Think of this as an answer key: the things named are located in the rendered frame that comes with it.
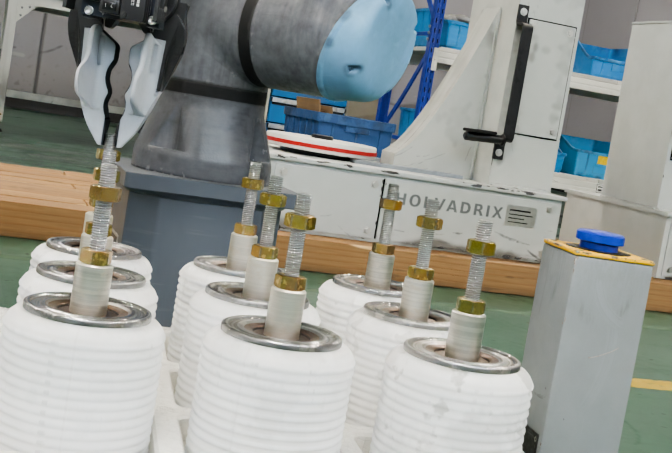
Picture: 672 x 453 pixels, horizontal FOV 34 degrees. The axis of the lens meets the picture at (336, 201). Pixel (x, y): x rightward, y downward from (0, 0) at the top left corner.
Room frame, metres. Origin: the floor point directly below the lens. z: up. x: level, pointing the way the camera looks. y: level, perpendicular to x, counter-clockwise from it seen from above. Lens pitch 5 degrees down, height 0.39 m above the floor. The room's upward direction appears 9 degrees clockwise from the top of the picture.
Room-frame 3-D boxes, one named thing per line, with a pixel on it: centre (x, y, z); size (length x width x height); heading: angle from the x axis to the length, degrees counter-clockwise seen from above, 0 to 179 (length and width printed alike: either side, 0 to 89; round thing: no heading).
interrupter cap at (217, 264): (0.91, 0.07, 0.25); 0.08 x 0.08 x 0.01
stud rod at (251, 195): (0.91, 0.07, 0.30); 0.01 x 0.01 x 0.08
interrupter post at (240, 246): (0.91, 0.07, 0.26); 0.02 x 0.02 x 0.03
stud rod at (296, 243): (0.68, 0.02, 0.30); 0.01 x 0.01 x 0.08
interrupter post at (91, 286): (0.65, 0.14, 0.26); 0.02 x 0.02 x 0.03
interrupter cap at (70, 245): (0.89, 0.18, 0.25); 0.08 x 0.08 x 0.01
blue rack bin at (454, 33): (5.98, -0.50, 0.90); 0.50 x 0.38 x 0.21; 20
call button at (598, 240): (0.93, -0.22, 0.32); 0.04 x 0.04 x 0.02
